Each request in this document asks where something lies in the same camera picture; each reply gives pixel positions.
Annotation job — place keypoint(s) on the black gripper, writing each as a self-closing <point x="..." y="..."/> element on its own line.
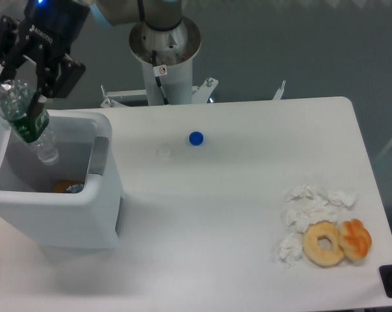
<point x="45" y="38"/>

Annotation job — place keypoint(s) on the crushed clear plastic bottle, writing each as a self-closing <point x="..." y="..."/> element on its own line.
<point x="21" y="107"/>

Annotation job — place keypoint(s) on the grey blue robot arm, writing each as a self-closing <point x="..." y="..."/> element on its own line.
<point x="159" y="15"/>

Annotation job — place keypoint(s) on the white trash can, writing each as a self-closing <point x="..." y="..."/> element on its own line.
<point x="88" y="219"/>

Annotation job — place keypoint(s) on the orange trash in bin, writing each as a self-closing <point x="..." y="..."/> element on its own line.
<point x="61" y="186"/>

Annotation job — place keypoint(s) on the crumpled foil trash in bin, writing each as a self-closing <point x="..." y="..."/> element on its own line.
<point x="74" y="189"/>

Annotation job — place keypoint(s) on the white bottle cap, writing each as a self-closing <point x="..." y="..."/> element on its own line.
<point x="164" y="151"/>

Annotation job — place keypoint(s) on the blue bottle cap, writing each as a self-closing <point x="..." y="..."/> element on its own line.
<point x="196" y="138"/>

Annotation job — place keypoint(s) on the crumpled white tissue middle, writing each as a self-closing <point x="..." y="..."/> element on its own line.
<point x="303" y="216"/>

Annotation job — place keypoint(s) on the crumpled white tissue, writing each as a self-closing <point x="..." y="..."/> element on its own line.
<point x="303" y="216"/>
<point x="339" y="197"/>
<point x="290" y="249"/>

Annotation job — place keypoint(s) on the crumpled white tissue bottom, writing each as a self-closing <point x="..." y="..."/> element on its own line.
<point x="290" y="249"/>

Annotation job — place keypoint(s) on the crumpled white tissue top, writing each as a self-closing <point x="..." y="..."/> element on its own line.
<point x="339" y="197"/>

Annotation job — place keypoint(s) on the orange glazed twisted pastry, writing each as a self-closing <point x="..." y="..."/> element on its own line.
<point x="354" y="239"/>

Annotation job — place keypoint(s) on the plain ring donut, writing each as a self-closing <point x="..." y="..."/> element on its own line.
<point x="320" y="243"/>

